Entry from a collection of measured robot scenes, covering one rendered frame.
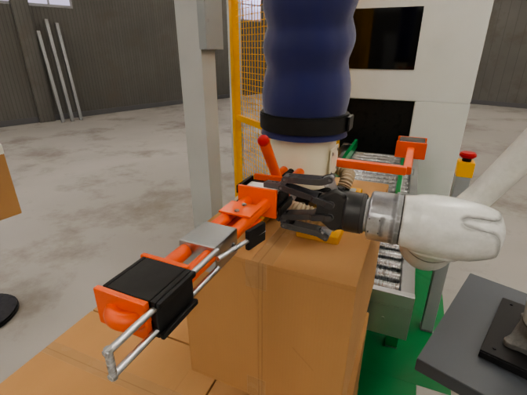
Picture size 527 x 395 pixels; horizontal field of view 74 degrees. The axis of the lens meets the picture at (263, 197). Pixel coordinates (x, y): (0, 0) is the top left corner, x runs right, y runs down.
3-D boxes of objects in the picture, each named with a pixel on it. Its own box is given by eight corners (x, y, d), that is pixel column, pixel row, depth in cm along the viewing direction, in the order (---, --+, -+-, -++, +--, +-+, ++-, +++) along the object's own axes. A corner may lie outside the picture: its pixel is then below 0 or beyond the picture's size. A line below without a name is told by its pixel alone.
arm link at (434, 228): (397, 243, 55) (394, 257, 67) (513, 265, 50) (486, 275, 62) (407, 180, 58) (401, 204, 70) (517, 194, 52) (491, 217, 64)
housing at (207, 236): (204, 243, 59) (202, 219, 57) (240, 252, 56) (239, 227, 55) (179, 265, 53) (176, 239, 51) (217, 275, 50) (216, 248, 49)
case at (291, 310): (274, 259, 145) (277, 168, 130) (373, 284, 130) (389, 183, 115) (190, 370, 94) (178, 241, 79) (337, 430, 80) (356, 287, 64)
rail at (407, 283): (408, 167, 339) (412, 148, 332) (415, 168, 337) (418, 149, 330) (393, 331, 143) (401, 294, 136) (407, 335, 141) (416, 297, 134)
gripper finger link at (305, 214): (336, 206, 67) (336, 213, 68) (281, 208, 72) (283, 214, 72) (331, 215, 64) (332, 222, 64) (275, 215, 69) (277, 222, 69)
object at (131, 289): (148, 282, 48) (143, 251, 46) (193, 297, 46) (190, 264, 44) (99, 322, 41) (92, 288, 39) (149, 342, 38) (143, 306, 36)
